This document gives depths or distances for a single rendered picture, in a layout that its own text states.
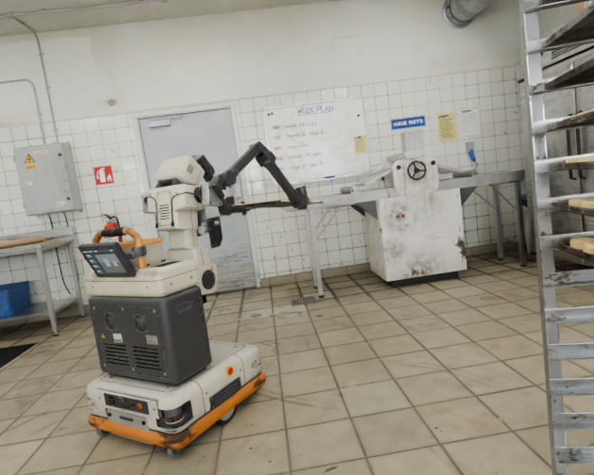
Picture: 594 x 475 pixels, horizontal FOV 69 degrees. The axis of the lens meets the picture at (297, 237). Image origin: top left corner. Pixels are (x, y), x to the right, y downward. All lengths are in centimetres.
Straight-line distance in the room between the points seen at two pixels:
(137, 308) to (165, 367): 28
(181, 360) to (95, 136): 356
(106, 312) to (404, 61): 417
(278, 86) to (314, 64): 46
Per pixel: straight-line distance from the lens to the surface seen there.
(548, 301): 122
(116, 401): 225
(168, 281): 194
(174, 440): 205
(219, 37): 515
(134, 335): 213
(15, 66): 562
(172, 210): 226
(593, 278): 124
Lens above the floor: 108
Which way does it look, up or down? 7 degrees down
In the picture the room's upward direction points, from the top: 8 degrees counter-clockwise
